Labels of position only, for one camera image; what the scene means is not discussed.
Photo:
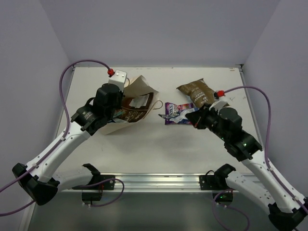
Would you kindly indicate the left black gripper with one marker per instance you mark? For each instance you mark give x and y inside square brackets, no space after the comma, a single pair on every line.
[118,106]

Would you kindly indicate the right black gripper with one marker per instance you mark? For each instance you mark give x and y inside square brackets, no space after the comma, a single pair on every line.
[198,117]

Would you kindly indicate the light blue snack bag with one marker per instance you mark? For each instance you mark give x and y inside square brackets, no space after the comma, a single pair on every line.
[200,94]

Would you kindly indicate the purple pink candy bag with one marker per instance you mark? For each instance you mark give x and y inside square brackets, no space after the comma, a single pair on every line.
[171,108]

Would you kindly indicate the brown kettle chips bag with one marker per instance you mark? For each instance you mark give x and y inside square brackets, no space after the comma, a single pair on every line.
[134,109]

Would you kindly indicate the beige paper bag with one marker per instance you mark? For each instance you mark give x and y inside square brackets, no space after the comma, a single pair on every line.
[136,87]

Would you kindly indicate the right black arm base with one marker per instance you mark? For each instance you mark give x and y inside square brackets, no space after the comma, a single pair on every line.
[209,182]

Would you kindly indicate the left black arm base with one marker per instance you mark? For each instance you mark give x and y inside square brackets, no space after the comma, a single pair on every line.
[93,191]

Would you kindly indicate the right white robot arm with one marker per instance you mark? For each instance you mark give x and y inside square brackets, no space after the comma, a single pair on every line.
[285,206]

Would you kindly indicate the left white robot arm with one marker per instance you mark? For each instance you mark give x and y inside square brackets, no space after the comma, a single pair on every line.
[38,177]

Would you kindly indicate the dark blue snack packet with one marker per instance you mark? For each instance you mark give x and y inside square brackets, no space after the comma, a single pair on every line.
[119,119]

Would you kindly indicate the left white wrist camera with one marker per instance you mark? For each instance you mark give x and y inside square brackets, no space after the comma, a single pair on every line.
[118,79]

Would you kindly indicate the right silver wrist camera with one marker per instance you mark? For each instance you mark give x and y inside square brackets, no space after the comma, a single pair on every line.
[220,100]

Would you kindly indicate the aluminium mounting rail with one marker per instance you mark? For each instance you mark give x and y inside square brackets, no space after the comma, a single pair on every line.
[154,181]

